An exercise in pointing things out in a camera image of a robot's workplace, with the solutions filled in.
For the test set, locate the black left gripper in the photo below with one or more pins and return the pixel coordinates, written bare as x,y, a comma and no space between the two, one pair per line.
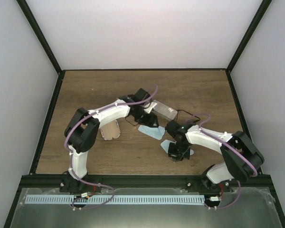
149,120

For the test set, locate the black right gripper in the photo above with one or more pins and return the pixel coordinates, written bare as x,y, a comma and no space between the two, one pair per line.
175,156

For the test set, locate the light blue cleaning cloth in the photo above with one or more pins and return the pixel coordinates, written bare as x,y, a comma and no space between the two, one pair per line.
156,133

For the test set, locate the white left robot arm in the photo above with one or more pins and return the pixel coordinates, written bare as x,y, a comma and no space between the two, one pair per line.
82,131

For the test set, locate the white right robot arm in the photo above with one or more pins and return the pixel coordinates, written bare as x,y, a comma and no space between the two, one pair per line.
241,157

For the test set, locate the grey hard glasses case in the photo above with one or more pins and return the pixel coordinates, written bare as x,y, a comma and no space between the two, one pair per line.
161,110

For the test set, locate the beige open glasses case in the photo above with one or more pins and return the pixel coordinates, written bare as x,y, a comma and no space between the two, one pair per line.
110,130

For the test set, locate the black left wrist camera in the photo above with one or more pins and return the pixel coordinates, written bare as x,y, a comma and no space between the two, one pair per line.
141,95

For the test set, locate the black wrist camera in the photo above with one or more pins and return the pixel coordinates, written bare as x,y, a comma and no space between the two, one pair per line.
177,131
141,95

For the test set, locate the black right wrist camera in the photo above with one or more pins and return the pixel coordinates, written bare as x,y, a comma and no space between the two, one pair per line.
177,131

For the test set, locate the black thin-frame sunglasses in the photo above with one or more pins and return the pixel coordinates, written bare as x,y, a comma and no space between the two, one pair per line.
183,116

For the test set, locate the light blue slotted cable duct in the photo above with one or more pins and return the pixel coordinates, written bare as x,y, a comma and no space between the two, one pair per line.
118,199

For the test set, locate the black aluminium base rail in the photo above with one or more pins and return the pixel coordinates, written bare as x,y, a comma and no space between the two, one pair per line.
192,183

